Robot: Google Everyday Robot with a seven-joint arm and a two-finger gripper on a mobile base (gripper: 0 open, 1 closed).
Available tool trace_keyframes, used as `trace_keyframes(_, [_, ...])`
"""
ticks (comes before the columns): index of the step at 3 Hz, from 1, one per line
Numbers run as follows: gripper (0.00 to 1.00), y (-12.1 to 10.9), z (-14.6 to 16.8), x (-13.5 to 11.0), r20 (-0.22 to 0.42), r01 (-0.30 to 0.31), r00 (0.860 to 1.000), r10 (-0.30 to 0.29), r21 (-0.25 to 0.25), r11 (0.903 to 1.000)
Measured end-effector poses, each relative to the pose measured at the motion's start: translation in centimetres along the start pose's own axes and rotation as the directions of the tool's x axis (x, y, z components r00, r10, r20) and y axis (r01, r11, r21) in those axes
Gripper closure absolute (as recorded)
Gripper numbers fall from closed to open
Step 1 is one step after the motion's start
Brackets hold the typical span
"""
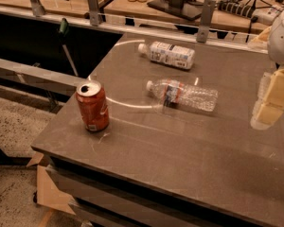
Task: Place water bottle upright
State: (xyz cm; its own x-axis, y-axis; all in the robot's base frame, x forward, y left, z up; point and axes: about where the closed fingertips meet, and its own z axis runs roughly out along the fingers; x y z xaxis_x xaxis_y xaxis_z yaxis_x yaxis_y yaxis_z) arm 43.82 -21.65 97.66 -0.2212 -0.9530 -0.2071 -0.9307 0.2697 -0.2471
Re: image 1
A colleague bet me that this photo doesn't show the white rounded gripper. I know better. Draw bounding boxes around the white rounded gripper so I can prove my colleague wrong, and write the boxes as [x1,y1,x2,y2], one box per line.
[247,10,284,130]

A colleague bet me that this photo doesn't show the right metal bracket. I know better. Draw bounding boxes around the right metal bracket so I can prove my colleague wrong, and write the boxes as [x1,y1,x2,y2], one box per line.
[196,0,216,43]

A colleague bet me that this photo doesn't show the white labelled plastic bottle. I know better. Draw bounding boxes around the white labelled plastic bottle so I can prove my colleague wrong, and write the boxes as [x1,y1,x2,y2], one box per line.
[138,42,195,70]

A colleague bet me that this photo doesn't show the clear plastic water bottle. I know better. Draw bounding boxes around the clear plastic water bottle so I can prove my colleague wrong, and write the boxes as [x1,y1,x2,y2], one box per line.
[146,79,218,112]

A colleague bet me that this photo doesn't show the orange soda can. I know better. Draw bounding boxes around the orange soda can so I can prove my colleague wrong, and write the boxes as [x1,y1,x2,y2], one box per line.
[75,80,109,132]

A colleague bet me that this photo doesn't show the middle metal bracket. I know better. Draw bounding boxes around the middle metal bracket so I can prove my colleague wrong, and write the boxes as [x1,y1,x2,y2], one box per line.
[87,0,101,26]

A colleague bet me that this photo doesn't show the metal bracket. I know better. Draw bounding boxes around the metal bracket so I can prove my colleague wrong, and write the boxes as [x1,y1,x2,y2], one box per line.
[196,0,216,43]
[29,0,45,17]
[87,0,101,26]

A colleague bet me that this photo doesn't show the left metal bracket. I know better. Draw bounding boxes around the left metal bracket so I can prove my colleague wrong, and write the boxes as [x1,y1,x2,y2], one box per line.
[29,0,45,17]

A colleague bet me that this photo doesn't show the black power strip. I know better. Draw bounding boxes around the black power strip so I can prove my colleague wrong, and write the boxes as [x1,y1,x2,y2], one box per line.
[218,0,255,18]

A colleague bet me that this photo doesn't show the green handled tool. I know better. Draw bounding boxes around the green handled tool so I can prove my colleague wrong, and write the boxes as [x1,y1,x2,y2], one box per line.
[58,17,80,78]

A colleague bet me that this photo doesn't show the black monitor stand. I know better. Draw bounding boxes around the black monitor stand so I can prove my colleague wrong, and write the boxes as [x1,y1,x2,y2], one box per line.
[147,0,202,21]

